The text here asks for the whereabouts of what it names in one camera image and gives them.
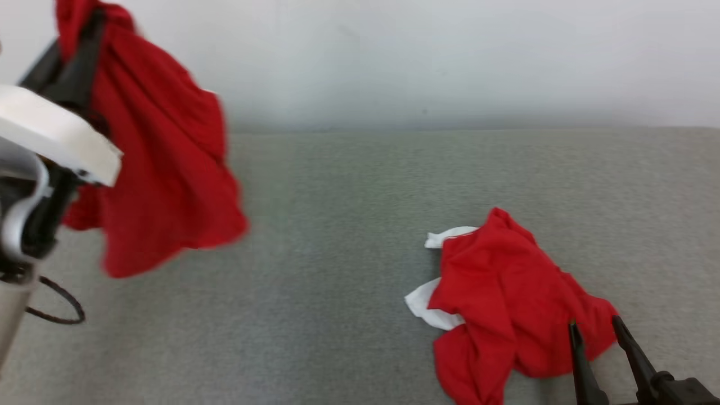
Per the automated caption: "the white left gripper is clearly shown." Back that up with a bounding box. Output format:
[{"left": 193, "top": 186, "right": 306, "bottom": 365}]
[{"left": 0, "top": 10, "right": 123, "bottom": 187}]

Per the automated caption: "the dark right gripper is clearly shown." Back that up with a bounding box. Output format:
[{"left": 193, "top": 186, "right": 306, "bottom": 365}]
[{"left": 568, "top": 315, "right": 720, "bottom": 405}]

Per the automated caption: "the red basketball jersey white collar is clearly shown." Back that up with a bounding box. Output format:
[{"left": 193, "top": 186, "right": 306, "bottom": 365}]
[{"left": 404, "top": 207, "right": 619, "bottom": 405}]

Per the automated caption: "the red shorts white trim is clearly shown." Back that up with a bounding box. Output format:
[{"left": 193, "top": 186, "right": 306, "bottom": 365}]
[{"left": 55, "top": 0, "right": 249, "bottom": 279}]

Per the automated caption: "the grey fabric sofa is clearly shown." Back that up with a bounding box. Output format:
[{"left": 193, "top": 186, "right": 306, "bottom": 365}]
[{"left": 0, "top": 127, "right": 720, "bottom": 405}]

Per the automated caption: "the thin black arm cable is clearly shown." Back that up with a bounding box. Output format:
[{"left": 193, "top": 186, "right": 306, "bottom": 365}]
[{"left": 25, "top": 276, "right": 86, "bottom": 325}]

